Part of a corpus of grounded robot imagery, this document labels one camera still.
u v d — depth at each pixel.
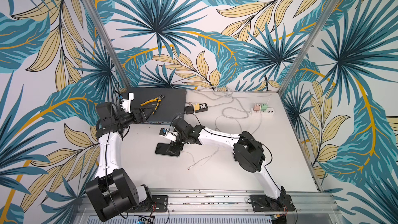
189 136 0.69
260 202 0.73
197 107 1.03
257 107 1.03
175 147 0.78
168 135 0.77
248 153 0.53
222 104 1.13
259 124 1.03
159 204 0.74
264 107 1.04
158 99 1.07
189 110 1.07
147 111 1.04
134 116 0.66
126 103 0.68
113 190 0.43
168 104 1.07
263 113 1.06
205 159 0.88
